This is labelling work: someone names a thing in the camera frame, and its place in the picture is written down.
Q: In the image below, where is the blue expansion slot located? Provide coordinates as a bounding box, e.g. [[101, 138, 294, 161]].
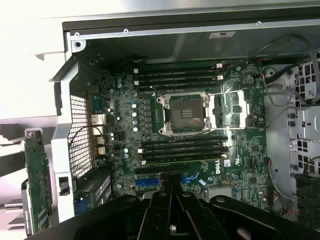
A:
[[135, 177, 201, 188]]

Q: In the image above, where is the silver chipset heatsink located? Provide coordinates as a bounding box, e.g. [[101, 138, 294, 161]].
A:
[[208, 186, 234, 201]]

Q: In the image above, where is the black expansion slot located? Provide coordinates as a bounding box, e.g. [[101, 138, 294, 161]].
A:
[[134, 166, 186, 175]]

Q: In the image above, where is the black RAM slot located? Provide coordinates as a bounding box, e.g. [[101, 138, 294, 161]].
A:
[[138, 149, 230, 158], [137, 83, 218, 92], [138, 142, 230, 151], [143, 63, 225, 71], [133, 76, 225, 86], [133, 69, 225, 78], [142, 136, 229, 144]]

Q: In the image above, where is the green motherboard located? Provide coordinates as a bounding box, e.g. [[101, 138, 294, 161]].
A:
[[87, 59, 270, 213]]

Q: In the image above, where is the thin metal locking lever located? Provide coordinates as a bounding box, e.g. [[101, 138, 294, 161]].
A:
[[208, 90, 245, 97], [207, 125, 267, 131]]

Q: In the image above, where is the silver CPU socket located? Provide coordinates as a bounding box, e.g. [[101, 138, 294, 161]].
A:
[[156, 91, 213, 137]]

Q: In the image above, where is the silver socket cover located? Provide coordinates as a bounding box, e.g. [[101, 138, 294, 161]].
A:
[[211, 89, 251, 129]]

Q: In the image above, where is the silver metal disk bay cage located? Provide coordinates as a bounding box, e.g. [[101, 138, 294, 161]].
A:
[[264, 59, 320, 203]]

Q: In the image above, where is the grey plastic parts rack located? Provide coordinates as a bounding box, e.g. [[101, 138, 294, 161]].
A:
[[0, 119, 34, 240]]

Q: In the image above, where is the black and silver PC case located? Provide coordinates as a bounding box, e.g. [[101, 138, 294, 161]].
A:
[[48, 6, 320, 240]]

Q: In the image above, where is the white sticker label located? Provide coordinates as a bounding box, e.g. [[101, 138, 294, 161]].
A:
[[208, 30, 237, 40]]

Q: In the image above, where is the thin grey wire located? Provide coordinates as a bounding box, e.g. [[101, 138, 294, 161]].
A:
[[265, 157, 286, 202]]

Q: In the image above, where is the thin red black wire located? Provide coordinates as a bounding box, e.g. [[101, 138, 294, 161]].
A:
[[258, 58, 272, 85]]

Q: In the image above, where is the thick grey wire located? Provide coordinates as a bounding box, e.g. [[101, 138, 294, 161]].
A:
[[247, 34, 320, 107]]

